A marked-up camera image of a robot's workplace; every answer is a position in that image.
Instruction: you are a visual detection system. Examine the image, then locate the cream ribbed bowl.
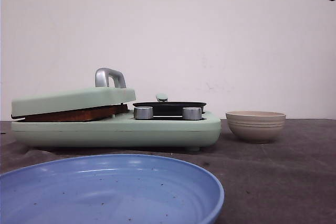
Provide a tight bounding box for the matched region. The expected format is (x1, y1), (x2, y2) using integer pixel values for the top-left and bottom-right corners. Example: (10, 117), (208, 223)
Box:
(226, 111), (286, 143)

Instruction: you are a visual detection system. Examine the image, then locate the left silver control knob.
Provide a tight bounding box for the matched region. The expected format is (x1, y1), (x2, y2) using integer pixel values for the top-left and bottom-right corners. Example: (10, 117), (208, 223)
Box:
(133, 106), (153, 120)

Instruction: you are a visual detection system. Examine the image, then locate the blue round plate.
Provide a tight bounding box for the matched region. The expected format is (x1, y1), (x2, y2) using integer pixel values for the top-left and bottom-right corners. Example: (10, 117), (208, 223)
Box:
(1, 154), (225, 223)

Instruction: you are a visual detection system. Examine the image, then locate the black round frying pan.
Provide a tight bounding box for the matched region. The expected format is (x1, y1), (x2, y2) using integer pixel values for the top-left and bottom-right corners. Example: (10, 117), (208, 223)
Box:
(133, 101), (207, 116)

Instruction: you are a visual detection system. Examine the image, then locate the mint green breakfast maker base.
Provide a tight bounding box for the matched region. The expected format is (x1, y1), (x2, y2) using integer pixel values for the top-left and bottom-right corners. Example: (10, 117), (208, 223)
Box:
(12, 111), (221, 149)

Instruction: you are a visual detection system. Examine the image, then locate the white bread slice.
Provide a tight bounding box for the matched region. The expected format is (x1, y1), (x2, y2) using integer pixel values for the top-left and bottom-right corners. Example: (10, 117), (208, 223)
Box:
(24, 104), (128, 122)

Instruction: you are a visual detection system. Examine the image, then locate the silver control knob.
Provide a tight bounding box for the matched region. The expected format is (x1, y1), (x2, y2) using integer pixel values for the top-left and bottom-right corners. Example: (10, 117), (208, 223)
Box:
(182, 107), (202, 121)
(133, 106), (153, 120)

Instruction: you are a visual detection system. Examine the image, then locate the right silver control knob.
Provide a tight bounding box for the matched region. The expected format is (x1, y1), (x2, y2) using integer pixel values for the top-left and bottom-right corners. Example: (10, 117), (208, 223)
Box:
(182, 107), (202, 121)

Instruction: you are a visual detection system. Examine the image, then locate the breakfast maker hinged lid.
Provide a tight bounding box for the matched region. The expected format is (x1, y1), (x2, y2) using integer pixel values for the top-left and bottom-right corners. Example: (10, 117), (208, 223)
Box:
(11, 68), (136, 119)

